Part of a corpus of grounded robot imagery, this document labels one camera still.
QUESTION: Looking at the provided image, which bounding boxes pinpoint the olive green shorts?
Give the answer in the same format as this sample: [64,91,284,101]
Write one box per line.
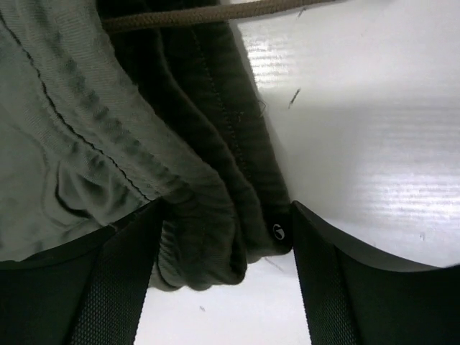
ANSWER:
[0,0,339,292]

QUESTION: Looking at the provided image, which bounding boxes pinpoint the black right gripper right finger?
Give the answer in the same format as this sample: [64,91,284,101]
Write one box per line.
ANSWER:
[292,202,459,344]

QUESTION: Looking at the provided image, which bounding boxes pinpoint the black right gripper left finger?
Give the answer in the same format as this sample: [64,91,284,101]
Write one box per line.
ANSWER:
[1,200,162,345]

